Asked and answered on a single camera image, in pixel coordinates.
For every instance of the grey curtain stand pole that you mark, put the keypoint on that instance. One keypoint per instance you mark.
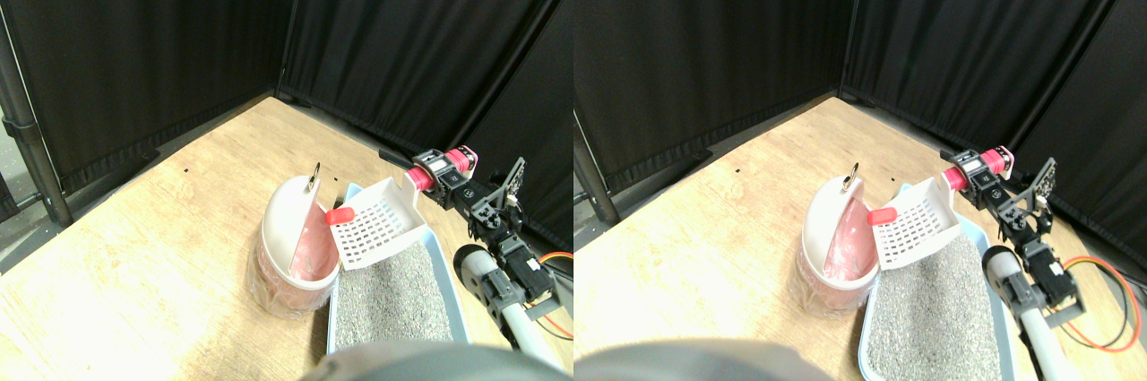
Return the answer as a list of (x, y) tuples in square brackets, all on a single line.
[(599, 188), (45, 166)]

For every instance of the white bin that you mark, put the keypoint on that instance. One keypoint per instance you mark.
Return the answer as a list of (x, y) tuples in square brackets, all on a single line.
[(287, 220), (829, 220)]

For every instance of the blue litter tray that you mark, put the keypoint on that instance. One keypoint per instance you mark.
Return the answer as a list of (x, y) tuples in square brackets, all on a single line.
[(932, 309), (394, 300)]

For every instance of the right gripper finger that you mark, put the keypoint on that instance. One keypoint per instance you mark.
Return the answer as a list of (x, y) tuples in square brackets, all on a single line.
[(435, 170), (971, 170)]

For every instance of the red lump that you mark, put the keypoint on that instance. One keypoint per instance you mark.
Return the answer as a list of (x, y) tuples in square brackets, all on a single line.
[(339, 216), (882, 216)]

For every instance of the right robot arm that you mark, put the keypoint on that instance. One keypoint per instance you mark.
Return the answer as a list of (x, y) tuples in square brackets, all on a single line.
[(520, 273), (1044, 278)]

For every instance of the black curtain stand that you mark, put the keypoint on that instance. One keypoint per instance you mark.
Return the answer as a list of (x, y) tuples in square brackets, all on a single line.
[(1075, 41), (394, 157), (853, 99), (288, 99)]

